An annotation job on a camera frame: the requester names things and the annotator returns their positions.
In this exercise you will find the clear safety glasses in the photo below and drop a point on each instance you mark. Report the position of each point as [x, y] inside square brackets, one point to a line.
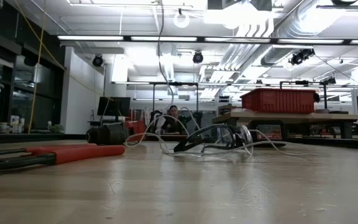
[236, 138]

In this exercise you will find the person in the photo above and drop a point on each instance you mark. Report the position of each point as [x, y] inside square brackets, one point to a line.
[172, 124]

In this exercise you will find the black overhead light bar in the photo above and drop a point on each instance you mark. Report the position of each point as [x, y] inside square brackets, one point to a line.
[163, 39]

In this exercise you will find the red black drill battery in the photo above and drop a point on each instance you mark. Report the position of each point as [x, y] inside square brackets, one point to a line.
[270, 132]

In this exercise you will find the red plastic bin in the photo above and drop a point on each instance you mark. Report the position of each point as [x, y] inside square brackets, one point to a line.
[275, 101]

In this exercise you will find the wooden workbench on casters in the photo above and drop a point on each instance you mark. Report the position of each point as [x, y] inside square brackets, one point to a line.
[291, 117]

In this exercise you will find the green plant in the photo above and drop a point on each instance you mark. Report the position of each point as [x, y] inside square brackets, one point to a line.
[56, 129]

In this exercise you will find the white plastic container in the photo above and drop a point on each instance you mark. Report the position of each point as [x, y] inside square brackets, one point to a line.
[14, 124]

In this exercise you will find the black ceiling camera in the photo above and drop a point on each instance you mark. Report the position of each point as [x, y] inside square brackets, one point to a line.
[301, 56]

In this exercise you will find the silver ventilation duct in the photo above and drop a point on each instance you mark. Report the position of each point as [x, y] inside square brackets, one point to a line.
[294, 18]

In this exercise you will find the black aluminium rig frame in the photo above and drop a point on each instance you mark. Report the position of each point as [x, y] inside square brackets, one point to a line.
[26, 138]

